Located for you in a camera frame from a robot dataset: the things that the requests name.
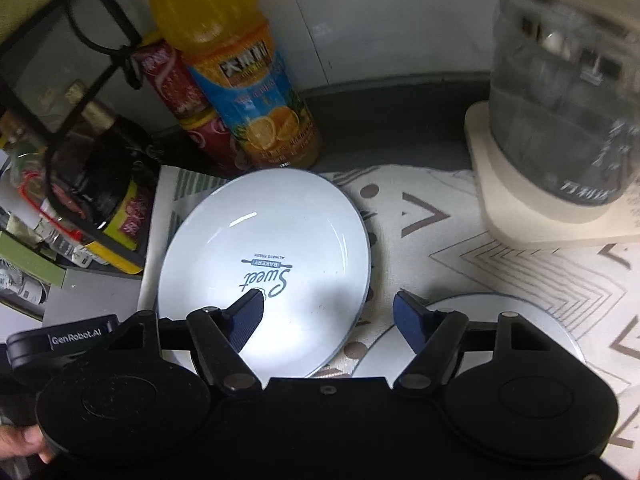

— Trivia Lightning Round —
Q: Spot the white plate with blue print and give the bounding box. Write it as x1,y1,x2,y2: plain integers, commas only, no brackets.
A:
156,168,372,379

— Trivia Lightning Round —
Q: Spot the orange juice bottle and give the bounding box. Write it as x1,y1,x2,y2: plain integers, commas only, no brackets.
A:
149,0,322,170

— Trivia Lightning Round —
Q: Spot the person's left hand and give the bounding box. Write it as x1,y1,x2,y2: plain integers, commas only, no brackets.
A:
0,424,54,464

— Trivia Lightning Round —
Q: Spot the black metal rack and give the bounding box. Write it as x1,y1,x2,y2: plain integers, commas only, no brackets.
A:
0,0,162,277

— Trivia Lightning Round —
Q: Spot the glass electric kettle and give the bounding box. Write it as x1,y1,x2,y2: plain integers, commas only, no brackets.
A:
470,0,640,207

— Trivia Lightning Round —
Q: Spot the dark sauce bottle red handle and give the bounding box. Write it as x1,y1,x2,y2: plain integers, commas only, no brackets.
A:
46,81,162,262

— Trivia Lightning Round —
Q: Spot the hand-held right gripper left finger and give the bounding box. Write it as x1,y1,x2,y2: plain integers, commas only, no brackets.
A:
107,290,265,397

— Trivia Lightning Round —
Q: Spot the plain white plate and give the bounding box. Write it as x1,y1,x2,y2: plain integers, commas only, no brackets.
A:
350,292,586,382

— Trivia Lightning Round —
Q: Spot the small white fan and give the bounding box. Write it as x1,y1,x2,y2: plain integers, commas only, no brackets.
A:
0,257,48,306

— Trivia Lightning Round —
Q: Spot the patterned fringed cloth mat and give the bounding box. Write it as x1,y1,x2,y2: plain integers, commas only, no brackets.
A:
137,162,640,461

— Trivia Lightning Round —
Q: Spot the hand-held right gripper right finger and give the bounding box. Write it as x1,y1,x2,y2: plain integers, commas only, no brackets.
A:
392,290,552,401

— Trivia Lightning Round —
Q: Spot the green cardboard box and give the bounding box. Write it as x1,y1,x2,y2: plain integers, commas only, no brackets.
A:
0,232,67,288

